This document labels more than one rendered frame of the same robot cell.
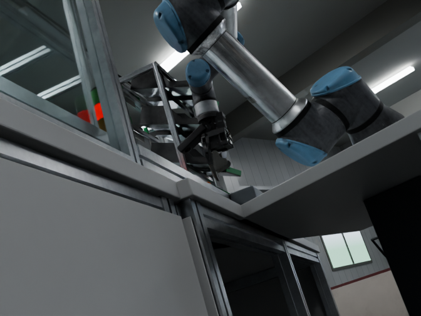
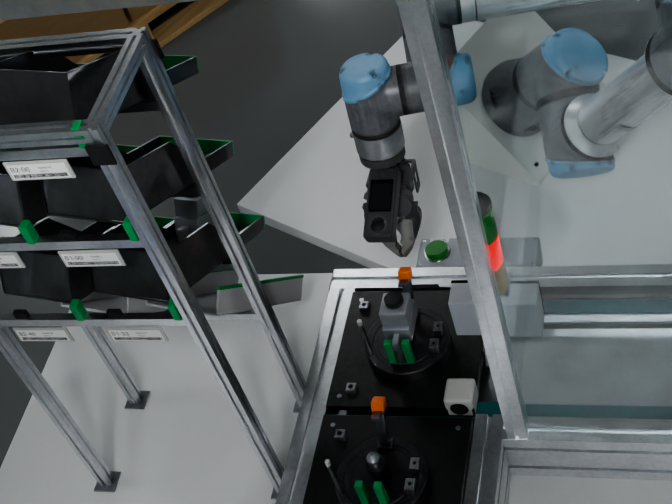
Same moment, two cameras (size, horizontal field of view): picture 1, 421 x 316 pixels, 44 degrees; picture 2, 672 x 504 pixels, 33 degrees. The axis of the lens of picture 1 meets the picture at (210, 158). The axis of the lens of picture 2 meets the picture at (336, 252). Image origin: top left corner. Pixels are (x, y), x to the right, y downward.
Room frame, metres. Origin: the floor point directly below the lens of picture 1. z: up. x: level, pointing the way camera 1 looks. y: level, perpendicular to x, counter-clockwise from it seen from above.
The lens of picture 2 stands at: (1.39, 1.30, 2.42)
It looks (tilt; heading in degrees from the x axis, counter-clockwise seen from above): 45 degrees down; 282
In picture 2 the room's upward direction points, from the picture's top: 20 degrees counter-clockwise
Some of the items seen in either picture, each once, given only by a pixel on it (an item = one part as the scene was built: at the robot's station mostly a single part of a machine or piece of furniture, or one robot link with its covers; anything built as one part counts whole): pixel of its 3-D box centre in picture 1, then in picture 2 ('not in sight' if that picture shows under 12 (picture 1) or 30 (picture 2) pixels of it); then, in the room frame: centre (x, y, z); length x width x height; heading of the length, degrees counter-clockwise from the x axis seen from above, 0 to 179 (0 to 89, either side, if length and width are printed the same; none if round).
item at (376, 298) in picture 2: not in sight; (410, 350); (1.57, 0.11, 0.96); 0.24 x 0.24 x 0.02; 76
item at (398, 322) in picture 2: not in sight; (396, 316); (1.57, 0.12, 1.06); 0.08 x 0.04 x 0.07; 76
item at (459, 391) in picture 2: not in sight; (461, 397); (1.50, 0.23, 0.97); 0.05 x 0.05 x 0.04; 76
